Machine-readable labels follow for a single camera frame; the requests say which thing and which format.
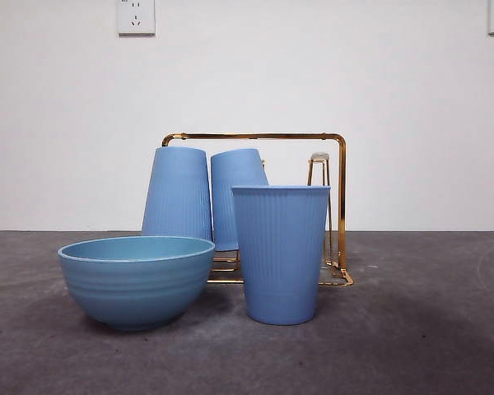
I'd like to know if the blue ribbed cup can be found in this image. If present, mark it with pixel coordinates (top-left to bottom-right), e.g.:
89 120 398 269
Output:
210 148 270 252
231 184 332 327
142 146 214 243

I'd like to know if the light blue ridged bowl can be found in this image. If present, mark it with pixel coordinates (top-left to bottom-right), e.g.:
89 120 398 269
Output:
57 235 217 332

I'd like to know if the gold wire cup rack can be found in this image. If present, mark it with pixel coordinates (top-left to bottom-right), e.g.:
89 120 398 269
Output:
161 131 355 288

